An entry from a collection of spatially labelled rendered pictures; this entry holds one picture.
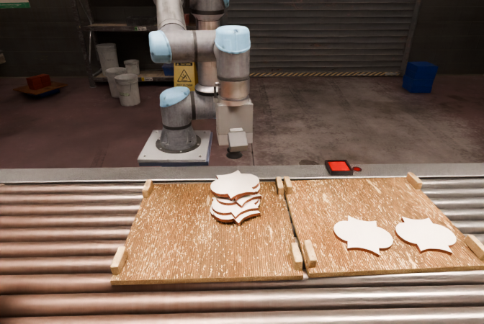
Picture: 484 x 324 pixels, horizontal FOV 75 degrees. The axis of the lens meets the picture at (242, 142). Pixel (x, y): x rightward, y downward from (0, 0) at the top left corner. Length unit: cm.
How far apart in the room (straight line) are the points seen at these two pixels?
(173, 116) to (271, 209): 57
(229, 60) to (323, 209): 48
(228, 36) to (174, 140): 67
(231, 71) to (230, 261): 42
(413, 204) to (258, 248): 47
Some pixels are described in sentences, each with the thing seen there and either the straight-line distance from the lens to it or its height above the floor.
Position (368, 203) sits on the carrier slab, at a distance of 97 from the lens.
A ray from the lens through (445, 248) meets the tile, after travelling 89.
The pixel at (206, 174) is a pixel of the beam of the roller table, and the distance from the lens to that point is 106.
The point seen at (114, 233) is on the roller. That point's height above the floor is 92.
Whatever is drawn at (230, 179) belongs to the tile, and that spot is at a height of 100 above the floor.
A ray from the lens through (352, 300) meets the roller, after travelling 75.
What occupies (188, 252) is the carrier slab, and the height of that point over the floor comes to 94.
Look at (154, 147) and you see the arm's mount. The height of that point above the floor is 89.
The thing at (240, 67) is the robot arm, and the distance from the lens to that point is 70.
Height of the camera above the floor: 150
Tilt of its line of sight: 27 degrees down
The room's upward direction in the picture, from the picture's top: straight up
